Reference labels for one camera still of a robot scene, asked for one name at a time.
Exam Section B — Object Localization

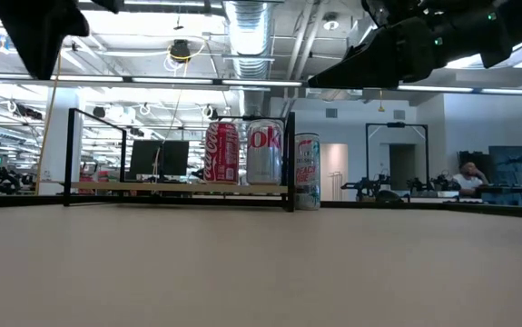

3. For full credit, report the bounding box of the silver Diet Coke can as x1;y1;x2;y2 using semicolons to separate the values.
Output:
245;118;285;186

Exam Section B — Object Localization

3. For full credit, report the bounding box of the red Coca-Cola Star Wars can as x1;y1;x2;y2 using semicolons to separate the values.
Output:
202;121;241;185

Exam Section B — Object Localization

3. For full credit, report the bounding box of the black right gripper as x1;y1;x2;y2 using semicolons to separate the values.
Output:
307;0;448;90

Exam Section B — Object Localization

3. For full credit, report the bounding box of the dark grey door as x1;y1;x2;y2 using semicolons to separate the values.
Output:
388;144;419;192

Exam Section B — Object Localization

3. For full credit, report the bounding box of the black computer monitor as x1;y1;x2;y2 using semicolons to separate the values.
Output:
129;139;163;182
163;140;191;179

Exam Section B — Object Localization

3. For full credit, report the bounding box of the seated person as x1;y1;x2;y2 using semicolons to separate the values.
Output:
451;161;487;197

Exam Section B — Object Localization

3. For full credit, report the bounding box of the slim Peach Vibe can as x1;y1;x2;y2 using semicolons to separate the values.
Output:
293;132;321;212

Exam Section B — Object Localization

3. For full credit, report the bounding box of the silver round air duct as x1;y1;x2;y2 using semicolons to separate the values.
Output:
222;0;274;117

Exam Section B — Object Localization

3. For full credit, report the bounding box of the red equipment crate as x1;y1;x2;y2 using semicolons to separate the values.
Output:
78;161;123;183

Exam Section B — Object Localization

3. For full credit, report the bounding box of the blue equipment rack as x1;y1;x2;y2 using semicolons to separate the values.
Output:
488;144;522;208

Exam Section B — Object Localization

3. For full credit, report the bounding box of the round ceiling smoke detector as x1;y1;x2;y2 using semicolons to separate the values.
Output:
322;12;340;32

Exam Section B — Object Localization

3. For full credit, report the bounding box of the black metal station frame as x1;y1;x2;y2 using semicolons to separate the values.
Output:
364;121;429;192

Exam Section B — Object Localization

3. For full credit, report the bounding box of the yellow hanging cable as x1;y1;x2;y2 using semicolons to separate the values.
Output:
35;54;64;196

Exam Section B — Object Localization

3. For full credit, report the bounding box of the white door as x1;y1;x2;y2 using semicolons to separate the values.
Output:
320;142;350;202

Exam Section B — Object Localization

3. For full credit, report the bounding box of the black ceiling device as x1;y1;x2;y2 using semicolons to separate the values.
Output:
169;38;192;64

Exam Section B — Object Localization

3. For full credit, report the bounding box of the wooden shelf with black frame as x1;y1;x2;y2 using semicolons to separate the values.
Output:
63;107;297;213

